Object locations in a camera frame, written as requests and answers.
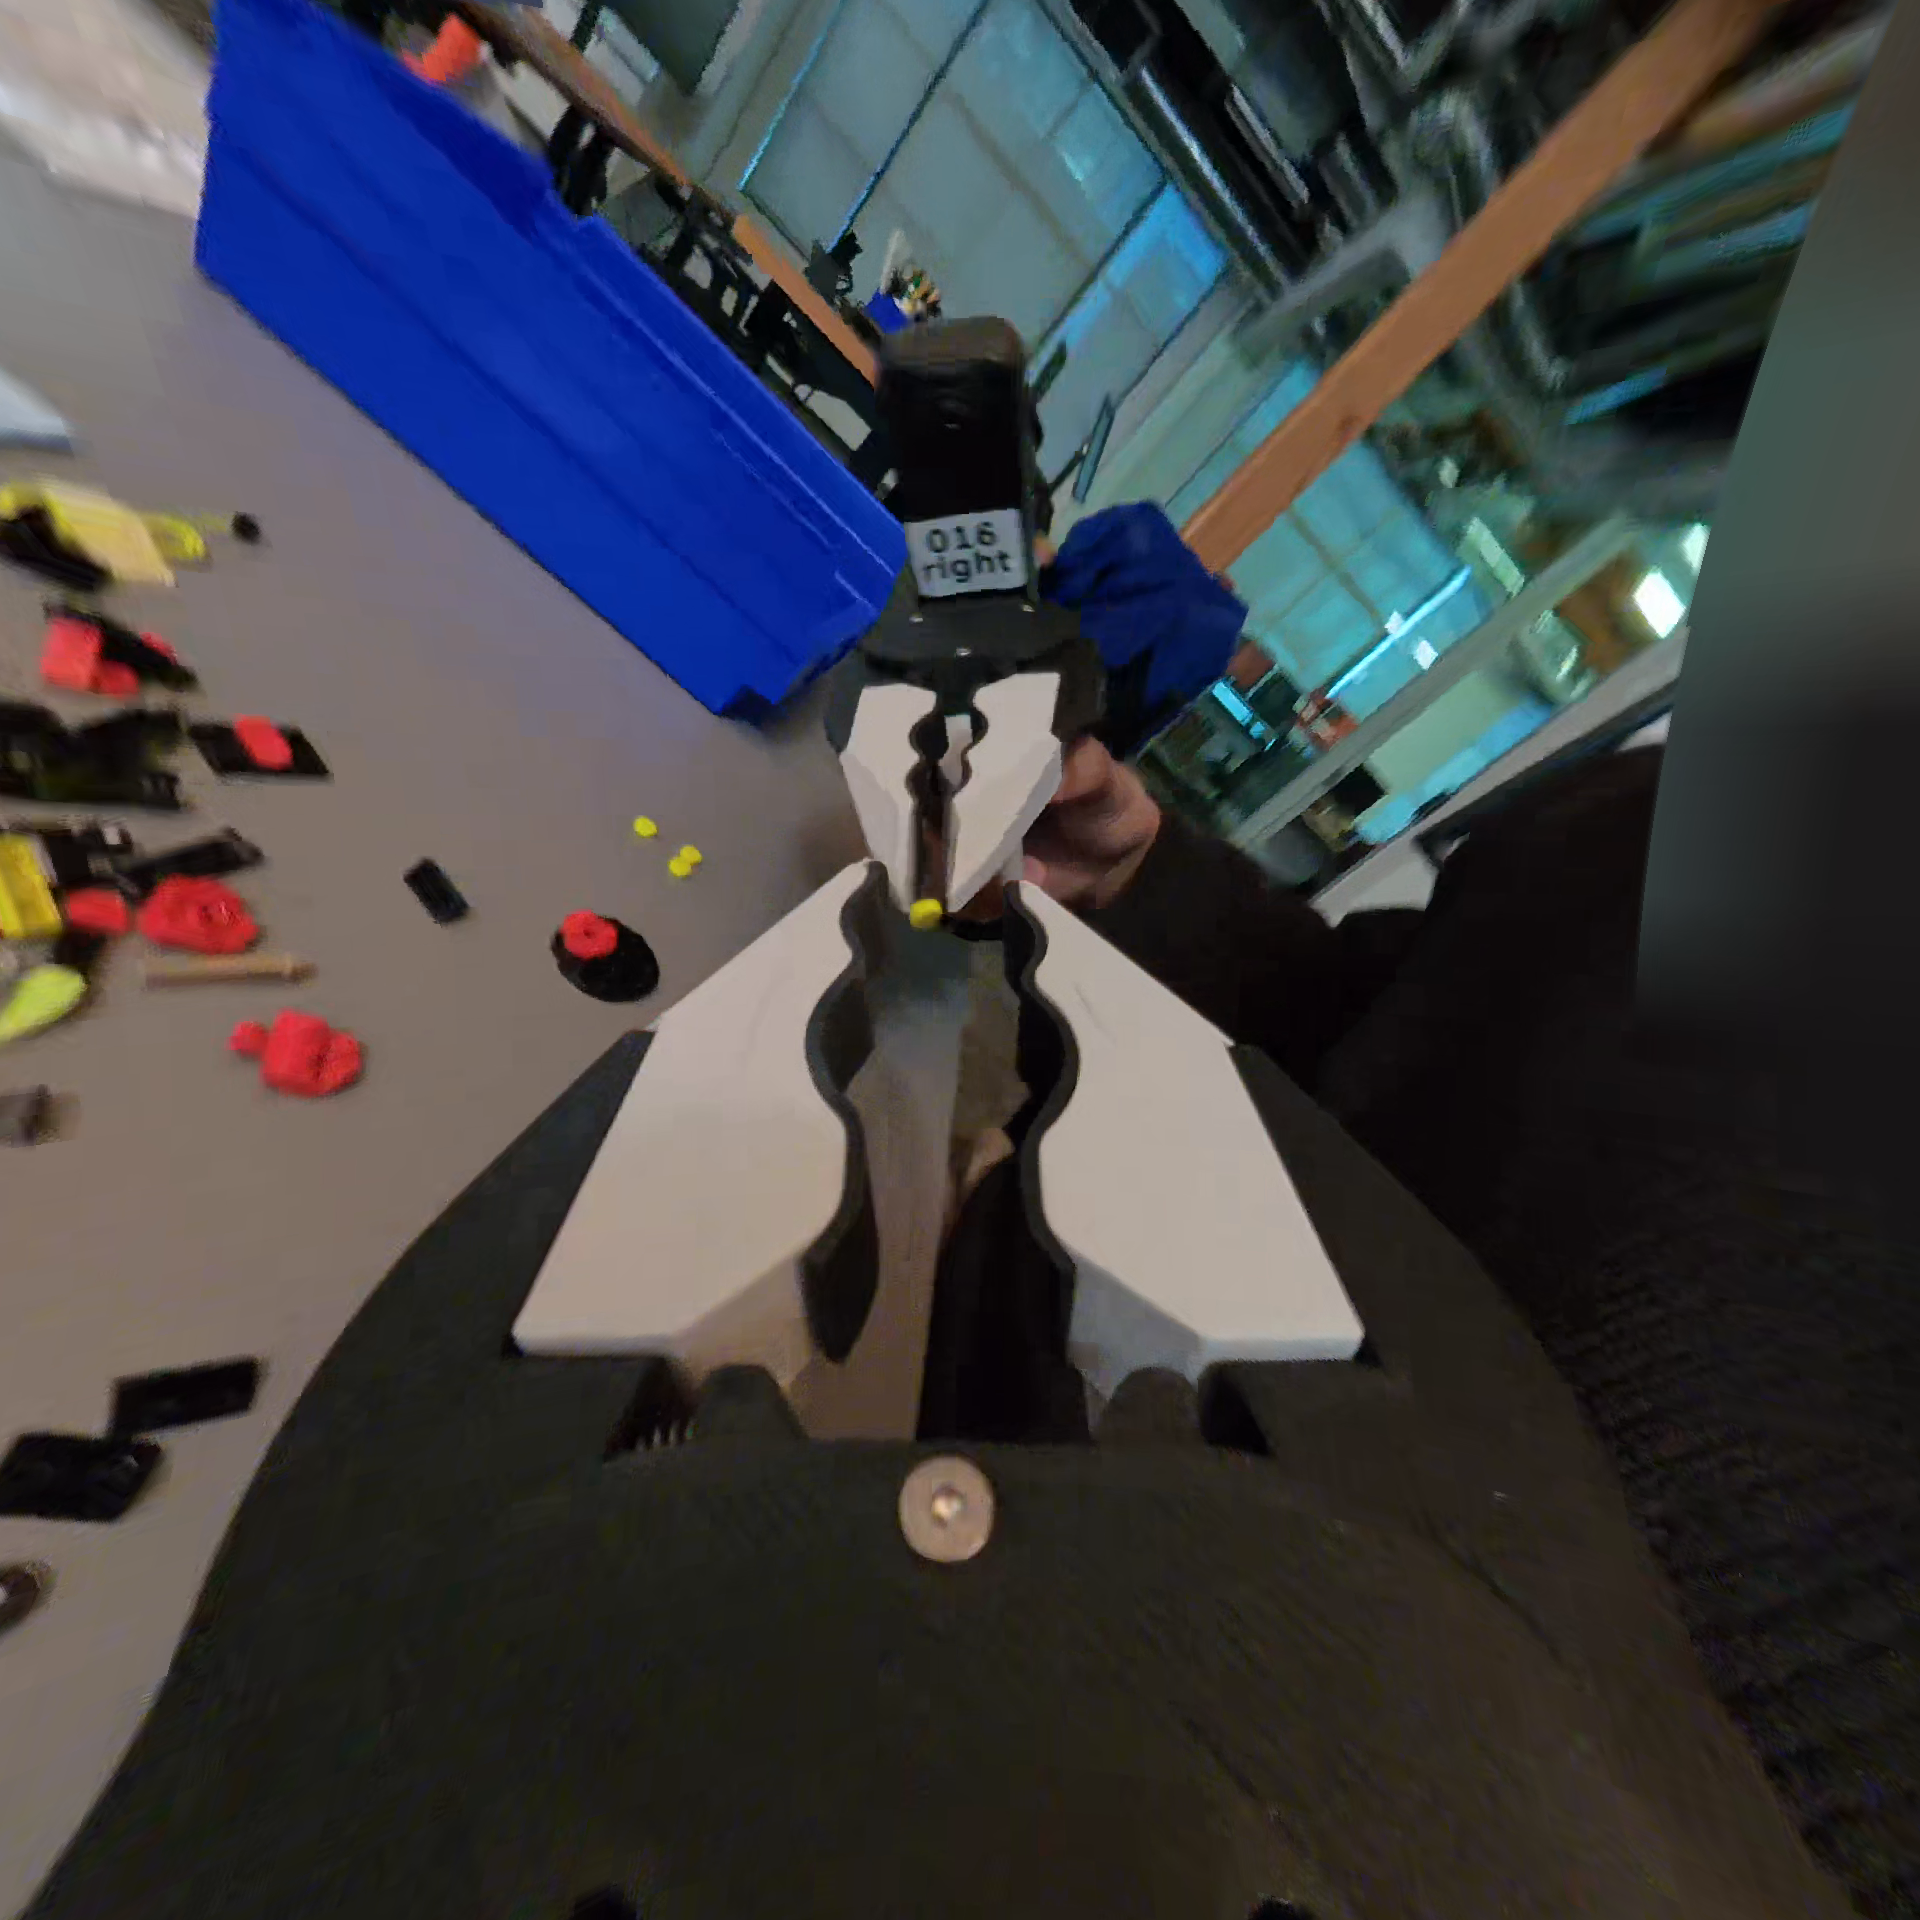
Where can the clear plastic bag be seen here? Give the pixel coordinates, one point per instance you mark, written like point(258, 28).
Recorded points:
point(90, 89)

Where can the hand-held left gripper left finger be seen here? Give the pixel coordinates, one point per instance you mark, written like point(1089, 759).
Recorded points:
point(705, 1170)

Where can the orange object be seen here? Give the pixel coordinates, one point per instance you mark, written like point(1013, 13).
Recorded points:
point(446, 49)

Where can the black plate with red tile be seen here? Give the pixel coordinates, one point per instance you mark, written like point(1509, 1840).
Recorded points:
point(263, 743)

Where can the blue cloth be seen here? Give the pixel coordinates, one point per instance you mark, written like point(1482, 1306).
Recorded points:
point(1142, 599)

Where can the red rounded lego plate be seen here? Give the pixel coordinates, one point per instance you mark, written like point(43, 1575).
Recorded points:
point(307, 1055)

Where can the red round lego plate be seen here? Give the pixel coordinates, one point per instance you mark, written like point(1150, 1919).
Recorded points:
point(198, 914)

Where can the instruction booklet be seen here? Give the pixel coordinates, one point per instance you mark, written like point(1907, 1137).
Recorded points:
point(29, 421)

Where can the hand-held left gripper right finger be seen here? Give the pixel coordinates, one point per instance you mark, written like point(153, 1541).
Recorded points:
point(1186, 1185)

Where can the small black lego brick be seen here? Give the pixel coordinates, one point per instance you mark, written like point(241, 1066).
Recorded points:
point(436, 893)

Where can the pile of lego pieces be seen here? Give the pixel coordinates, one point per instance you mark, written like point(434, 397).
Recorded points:
point(90, 751)

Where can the person's black knit sweater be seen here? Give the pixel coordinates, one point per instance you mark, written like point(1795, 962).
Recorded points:
point(1725, 1424)

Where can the wooden beam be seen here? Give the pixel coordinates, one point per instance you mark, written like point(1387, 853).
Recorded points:
point(1500, 254)

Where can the black lego wheel red hub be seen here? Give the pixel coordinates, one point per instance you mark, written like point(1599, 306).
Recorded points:
point(591, 936)

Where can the pale yellow sticker sheet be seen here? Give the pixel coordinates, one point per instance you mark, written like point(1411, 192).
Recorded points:
point(107, 534)

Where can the tan lego axle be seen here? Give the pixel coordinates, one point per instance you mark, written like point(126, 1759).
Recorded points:
point(226, 970)

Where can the person's right hand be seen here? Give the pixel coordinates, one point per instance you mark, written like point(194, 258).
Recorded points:
point(1102, 833)

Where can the black lego hinge plate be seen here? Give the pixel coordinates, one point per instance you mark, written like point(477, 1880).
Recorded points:
point(196, 857)

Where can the black lego bracket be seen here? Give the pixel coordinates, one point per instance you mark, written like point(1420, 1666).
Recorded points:
point(54, 562)

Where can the blue plastic bin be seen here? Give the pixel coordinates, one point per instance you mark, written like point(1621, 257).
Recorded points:
point(495, 346)

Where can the blue pen cup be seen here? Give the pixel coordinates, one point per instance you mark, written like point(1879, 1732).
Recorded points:
point(887, 312)

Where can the person's right forearm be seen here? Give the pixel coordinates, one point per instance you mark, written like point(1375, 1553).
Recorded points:
point(1244, 930)

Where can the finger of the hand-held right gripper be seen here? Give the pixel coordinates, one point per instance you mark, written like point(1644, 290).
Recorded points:
point(878, 765)
point(1013, 780)

